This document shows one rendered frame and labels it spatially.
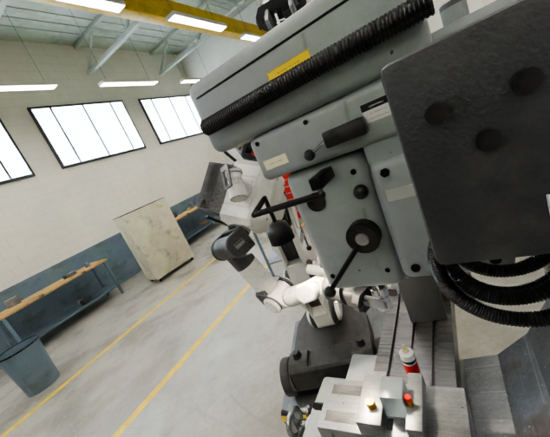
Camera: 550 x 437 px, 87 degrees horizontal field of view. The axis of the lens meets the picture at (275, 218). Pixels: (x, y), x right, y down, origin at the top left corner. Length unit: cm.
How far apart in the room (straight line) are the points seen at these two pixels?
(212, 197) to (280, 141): 62
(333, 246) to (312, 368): 110
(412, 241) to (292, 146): 30
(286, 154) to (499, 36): 42
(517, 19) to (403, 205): 36
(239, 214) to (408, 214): 67
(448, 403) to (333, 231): 49
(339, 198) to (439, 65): 39
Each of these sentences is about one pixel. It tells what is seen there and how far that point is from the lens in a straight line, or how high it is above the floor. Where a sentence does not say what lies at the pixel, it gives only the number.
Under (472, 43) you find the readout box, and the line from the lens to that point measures 30.
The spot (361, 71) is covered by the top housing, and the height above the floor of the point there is 175.
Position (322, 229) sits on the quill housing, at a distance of 67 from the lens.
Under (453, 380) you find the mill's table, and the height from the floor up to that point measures 93.
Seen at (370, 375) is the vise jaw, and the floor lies 104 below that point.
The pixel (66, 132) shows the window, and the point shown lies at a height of 397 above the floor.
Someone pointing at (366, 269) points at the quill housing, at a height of 137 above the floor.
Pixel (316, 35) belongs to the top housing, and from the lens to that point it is 58.
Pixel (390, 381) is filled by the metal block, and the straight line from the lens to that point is 86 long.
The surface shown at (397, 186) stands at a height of 154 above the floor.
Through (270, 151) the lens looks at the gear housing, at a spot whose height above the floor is 169.
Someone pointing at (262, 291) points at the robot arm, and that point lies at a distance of 117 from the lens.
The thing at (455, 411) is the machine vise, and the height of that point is 100.
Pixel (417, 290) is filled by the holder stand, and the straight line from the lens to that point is 114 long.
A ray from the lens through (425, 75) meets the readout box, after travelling 30.
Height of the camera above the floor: 170
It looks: 13 degrees down
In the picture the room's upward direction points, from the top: 23 degrees counter-clockwise
